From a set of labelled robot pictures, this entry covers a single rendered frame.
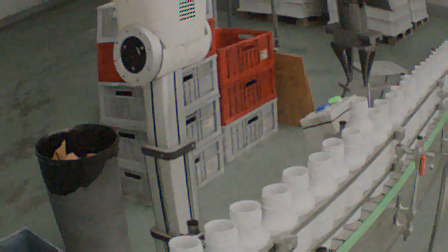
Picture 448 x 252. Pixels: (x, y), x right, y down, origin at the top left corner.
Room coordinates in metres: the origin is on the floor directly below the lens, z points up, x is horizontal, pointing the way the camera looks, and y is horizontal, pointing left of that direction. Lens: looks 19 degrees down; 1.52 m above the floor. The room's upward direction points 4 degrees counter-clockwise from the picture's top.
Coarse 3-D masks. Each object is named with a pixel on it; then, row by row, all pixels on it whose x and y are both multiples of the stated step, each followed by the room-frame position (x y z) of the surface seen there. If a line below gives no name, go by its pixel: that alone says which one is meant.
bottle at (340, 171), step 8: (328, 144) 0.94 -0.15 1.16; (336, 144) 0.94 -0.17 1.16; (328, 152) 0.91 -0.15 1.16; (336, 152) 0.91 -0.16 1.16; (336, 160) 0.91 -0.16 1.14; (336, 168) 0.91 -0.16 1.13; (344, 168) 0.91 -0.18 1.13; (336, 176) 0.90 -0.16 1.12; (344, 176) 0.90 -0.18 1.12; (344, 192) 0.91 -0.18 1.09; (336, 200) 0.90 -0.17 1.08; (344, 200) 0.91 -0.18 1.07; (336, 208) 0.90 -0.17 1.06; (344, 208) 0.91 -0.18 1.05; (336, 216) 0.90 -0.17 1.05; (336, 232) 0.90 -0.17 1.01
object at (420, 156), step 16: (432, 48) 1.89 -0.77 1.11; (400, 80) 1.52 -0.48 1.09; (400, 128) 1.08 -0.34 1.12; (400, 144) 1.08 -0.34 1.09; (416, 144) 1.05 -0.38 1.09; (400, 160) 1.08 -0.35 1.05; (416, 160) 1.03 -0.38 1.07; (416, 176) 1.04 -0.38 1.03; (416, 192) 1.04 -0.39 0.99; (400, 208) 1.08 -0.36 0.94; (192, 224) 0.81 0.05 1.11; (288, 240) 0.72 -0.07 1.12
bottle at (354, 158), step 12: (348, 132) 0.98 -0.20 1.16; (360, 132) 0.96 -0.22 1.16; (348, 144) 0.95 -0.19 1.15; (360, 144) 0.96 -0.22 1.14; (348, 156) 0.95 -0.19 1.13; (360, 156) 0.95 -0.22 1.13; (360, 180) 0.94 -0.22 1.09; (348, 192) 0.94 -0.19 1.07; (360, 192) 0.94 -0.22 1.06; (348, 204) 0.94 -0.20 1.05
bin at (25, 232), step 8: (16, 232) 1.02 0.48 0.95; (24, 232) 1.05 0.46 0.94; (32, 232) 1.03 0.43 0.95; (0, 240) 0.97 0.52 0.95; (8, 240) 0.99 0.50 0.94; (16, 240) 1.02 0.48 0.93; (24, 240) 1.04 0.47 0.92; (32, 240) 1.04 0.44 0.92; (40, 240) 1.02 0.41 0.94; (0, 248) 0.97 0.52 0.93; (8, 248) 0.99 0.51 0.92; (16, 248) 1.01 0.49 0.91; (24, 248) 1.03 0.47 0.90; (32, 248) 1.05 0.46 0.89; (40, 248) 1.02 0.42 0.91; (48, 248) 1.00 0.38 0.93; (56, 248) 0.97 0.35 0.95
